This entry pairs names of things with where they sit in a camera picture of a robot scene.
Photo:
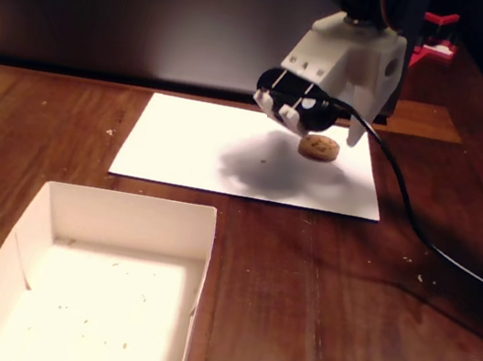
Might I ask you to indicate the large dark panel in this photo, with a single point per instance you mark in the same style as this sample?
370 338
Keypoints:
113 6

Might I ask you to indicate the white cardboard box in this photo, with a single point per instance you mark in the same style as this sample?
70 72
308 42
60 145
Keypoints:
122 225

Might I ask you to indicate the black round wrist camera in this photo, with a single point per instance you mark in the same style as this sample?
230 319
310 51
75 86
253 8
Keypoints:
317 114

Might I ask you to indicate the pale crumb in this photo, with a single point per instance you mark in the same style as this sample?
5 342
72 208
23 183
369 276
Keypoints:
109 131
420 278

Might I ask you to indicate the round mini cookie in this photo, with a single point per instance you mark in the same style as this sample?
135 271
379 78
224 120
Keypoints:
318 149

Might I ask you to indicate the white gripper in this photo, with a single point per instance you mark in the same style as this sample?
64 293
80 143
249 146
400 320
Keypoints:
366 67

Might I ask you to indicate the white paper sheet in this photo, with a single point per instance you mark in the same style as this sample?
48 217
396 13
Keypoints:
171 155

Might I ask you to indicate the red plastic object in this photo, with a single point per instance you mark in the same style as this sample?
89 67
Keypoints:
439 51

